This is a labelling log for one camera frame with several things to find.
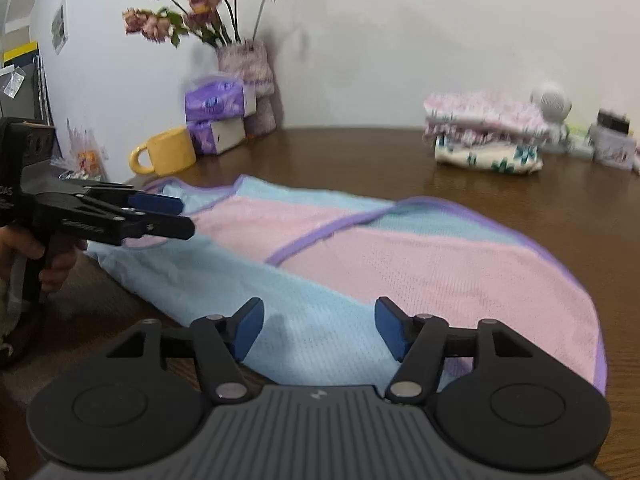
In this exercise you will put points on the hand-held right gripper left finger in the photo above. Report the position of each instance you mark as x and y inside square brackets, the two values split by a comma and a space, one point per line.
[248, 327]

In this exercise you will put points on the dried rose bouquet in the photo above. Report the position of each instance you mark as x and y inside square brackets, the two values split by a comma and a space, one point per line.
[160, 25]

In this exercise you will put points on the purple tissue pack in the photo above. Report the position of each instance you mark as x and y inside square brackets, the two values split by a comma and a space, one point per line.
[217, 99]
[215, 136]

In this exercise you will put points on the green white packet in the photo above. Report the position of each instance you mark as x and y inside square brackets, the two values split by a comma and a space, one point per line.
[581, 144]

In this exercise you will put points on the cream green-flower folded cloth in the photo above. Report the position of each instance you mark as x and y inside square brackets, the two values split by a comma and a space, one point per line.
[485, 157]

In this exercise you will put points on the pink floral folded cloth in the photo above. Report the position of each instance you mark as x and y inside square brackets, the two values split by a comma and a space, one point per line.
[485, 110]

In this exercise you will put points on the lilac ruffled folded cloth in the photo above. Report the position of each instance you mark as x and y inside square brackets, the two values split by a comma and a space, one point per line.
[470, 135]

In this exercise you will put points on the yellow mug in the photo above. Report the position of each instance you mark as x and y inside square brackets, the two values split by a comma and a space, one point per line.
[170, 152]

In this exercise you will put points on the clear snack packets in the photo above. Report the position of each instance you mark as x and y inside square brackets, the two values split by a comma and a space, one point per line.
[85, 155]

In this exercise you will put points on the black yellow rack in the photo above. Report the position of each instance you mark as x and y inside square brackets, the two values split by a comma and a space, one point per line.
[22, 52]

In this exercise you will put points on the white wall socket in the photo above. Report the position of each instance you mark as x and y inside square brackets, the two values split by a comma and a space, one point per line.
[59, 27]

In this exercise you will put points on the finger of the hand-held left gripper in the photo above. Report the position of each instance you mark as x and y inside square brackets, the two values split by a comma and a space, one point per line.
[165, 227]
[155, 203]

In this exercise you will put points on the white round speaker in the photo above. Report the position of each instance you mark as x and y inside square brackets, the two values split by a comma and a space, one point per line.
[550, 100]

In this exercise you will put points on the black charger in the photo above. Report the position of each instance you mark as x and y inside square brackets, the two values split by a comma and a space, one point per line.
[614, 120]

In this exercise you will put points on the person's left hand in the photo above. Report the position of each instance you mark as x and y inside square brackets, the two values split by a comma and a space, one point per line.
[57, 270]

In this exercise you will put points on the lilac textured vase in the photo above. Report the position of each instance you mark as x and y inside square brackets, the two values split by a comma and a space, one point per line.
[247, 62]

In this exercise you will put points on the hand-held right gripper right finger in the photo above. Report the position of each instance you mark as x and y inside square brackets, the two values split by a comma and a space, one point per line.
[389, 327]

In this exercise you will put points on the lilac tin box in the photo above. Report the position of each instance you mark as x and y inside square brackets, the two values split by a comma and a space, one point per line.
[614, 149]

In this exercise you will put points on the pink blue mesh vest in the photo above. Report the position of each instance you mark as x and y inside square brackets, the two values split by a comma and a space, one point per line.
[400, 260]

